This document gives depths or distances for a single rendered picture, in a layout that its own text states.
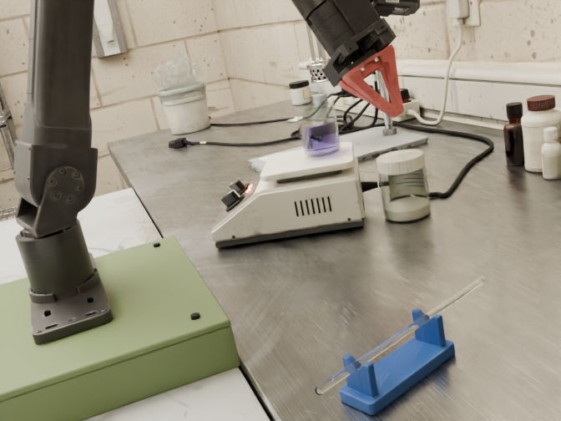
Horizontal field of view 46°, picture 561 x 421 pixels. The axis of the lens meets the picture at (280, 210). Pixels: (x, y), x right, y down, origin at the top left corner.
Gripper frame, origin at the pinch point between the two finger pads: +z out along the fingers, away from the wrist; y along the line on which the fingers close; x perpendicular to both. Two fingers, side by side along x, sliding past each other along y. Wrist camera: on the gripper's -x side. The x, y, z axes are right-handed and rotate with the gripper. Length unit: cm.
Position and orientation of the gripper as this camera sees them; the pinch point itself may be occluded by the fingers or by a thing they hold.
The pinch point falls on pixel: (395, 109)
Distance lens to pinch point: 81.0
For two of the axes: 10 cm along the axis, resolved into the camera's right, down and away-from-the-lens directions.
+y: -1.2, 0.6, 9.9
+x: -8.1, 5.6, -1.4
